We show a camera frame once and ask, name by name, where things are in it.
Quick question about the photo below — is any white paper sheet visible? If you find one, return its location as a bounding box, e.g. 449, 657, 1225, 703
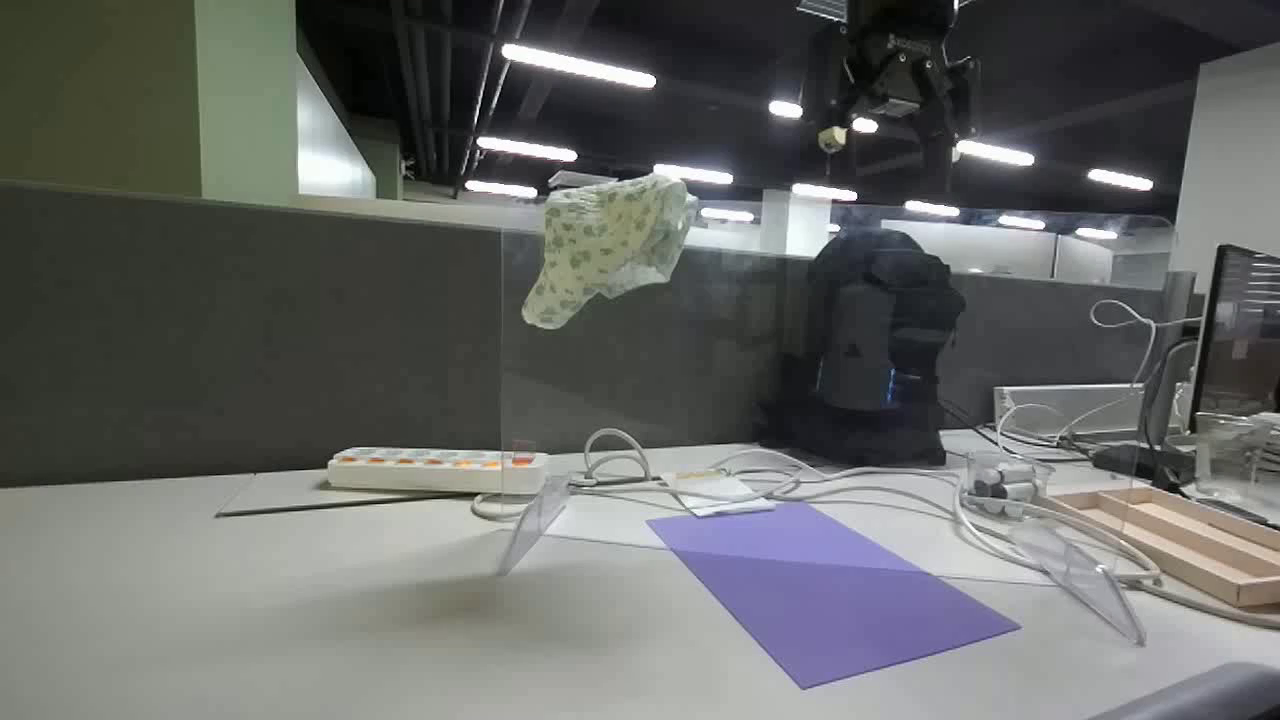
551, 466, 783, 552

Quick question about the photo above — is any black computer monitor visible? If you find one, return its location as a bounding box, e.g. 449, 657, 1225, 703
1182, 241, 1280, 433

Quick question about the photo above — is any long white cable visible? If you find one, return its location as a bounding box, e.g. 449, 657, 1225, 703
713, 450, 1280, 635

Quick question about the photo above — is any wooden tray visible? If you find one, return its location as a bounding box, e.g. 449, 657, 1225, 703
1046, 480, 1280, 616

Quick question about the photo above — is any pale patterned cloth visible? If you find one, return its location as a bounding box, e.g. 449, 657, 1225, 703
515, 169, 704, 331

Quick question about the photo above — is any white plug adapter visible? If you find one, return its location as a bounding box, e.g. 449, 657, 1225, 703
956, 457, 1050, 522

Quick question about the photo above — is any white power strip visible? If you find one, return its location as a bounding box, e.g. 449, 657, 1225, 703
324, 443, 556, 498

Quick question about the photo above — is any ceiling tube light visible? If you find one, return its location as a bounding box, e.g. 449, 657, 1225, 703
495, 39, 663, 96
470, 130, 585, 169
1080, 165, 1159, 194
946, 137, 1039, 171

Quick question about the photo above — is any black backpack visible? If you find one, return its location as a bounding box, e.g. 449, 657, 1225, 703
755, 228, 969, 473

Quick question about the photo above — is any looped white cable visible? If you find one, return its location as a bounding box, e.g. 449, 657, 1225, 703
466, 424, 698, 526

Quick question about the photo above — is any clear acrylic divider panel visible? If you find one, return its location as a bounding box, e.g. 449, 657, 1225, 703
492, 194, 1182, 652

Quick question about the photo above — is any purple paper sheet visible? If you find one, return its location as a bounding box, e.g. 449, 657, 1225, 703
645, 498, 1023, 694

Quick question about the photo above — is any grey desk partition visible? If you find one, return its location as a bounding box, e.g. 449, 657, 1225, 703
0, 178, 1205, 492

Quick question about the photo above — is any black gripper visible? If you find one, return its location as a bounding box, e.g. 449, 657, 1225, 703
798, 0, 985, 171

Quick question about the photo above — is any thin black rod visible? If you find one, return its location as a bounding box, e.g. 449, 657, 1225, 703
211, 489, 443, 522

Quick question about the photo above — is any white cable at monitor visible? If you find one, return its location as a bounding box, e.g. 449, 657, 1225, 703
1085, 296, 1205, 403

